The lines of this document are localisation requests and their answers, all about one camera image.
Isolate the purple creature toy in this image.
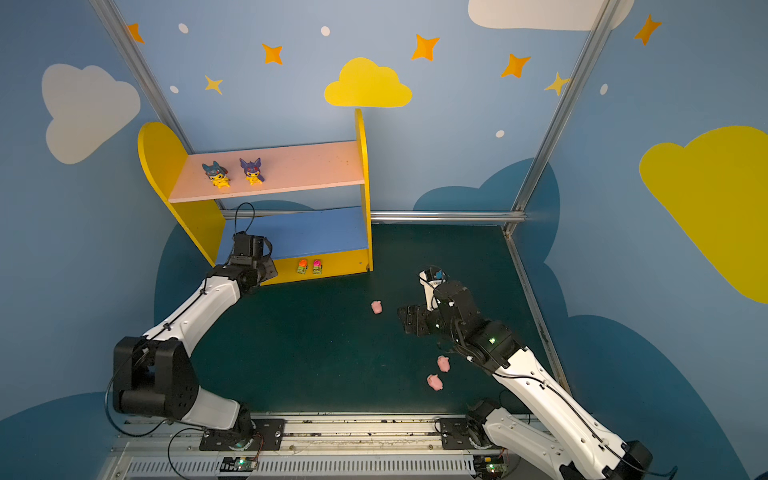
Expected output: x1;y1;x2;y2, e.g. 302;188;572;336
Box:
239;158;265;185

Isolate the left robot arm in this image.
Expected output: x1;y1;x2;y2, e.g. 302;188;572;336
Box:
105;231;277;448

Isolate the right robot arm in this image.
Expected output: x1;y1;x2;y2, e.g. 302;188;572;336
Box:
398;268;653;479

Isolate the yellow toy shelf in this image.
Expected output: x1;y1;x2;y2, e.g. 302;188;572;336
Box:
138;110;373;283

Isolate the right controller board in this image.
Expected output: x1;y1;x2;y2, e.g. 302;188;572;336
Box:
473;455;509;480

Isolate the controller board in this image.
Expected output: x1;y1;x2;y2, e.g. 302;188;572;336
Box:
473;455;509;480
219;456;259;474

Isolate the left controller board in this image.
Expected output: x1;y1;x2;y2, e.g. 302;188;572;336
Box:
219;456;259;474

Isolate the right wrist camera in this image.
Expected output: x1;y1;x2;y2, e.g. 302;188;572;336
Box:
419;267;447;311

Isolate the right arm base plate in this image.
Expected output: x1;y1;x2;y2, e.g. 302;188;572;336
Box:
435;417;498;450

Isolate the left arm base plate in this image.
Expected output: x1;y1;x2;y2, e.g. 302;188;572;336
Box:
199;418;285;452

